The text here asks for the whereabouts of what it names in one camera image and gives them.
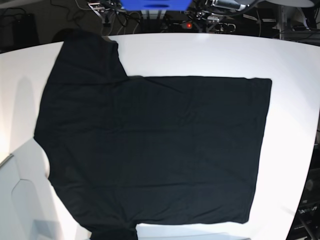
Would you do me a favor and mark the black T-shirt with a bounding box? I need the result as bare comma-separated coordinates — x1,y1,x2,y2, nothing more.
34,30,272,240

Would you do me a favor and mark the black power strip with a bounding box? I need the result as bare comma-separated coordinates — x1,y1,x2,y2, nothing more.
164,21,237,33

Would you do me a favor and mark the blue box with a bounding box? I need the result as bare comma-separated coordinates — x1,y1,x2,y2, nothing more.
120,0,192,11

